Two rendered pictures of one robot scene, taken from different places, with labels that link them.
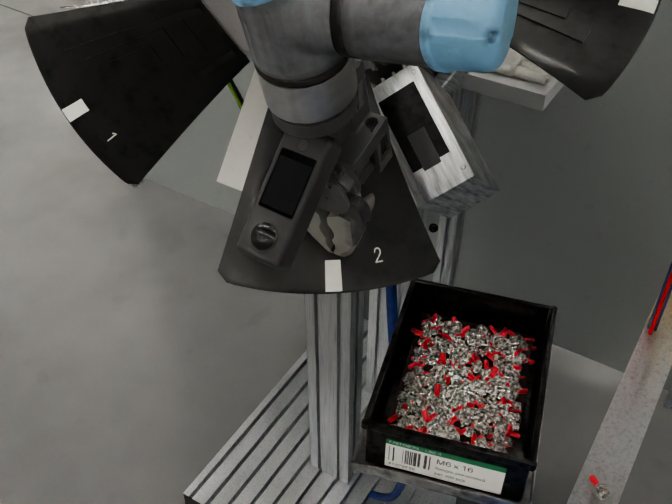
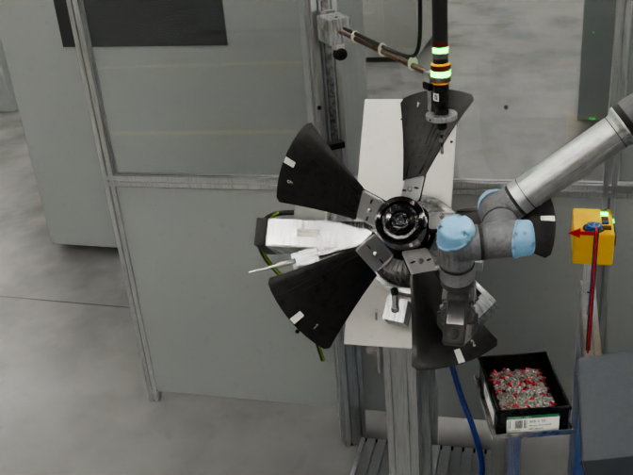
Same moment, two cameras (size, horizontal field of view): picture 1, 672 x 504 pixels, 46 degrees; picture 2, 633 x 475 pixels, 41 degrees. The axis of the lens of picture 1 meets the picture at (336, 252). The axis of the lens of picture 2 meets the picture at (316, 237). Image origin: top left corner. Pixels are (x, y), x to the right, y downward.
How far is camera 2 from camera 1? 1.25 m
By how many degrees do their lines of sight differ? 19
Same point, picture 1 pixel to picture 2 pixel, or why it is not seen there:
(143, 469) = not seen: outside the picture
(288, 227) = (462, 328)
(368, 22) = (494, 248)
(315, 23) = (476, 252)
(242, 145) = (353, 321)
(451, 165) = (484, 299)
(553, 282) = not seen: hidden behind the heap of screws
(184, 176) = (204, 380)
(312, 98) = (467, 277)
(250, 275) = (426, 364)
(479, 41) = (530, 246)
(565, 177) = not seen: hidden behind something
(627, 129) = (517, 271)
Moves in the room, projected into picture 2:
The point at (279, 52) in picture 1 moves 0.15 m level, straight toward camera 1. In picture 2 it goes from (460, 263) to (501, 296)
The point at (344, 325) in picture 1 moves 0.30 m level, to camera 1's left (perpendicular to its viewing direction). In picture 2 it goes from (413, 416) to (313, 443)
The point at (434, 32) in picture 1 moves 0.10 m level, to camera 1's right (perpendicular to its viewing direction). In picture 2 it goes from (516, 246) to (559, 236)
